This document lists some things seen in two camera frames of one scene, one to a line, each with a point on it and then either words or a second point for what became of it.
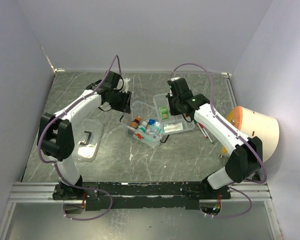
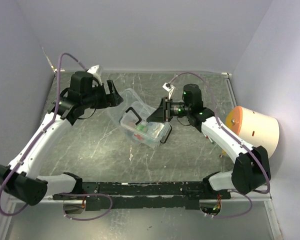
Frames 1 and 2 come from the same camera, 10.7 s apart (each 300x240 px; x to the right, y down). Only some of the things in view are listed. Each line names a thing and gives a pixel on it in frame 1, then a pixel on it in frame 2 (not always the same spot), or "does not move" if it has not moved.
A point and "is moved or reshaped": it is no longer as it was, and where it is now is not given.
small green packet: x=164 y=113 is moved or reshaped
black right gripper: x=173 y=111 to x=163 y=114
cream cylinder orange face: x=252 y=124 does not move
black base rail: x=146 y=195 does not move
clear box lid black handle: x=87 y=140 to x=129 y=102
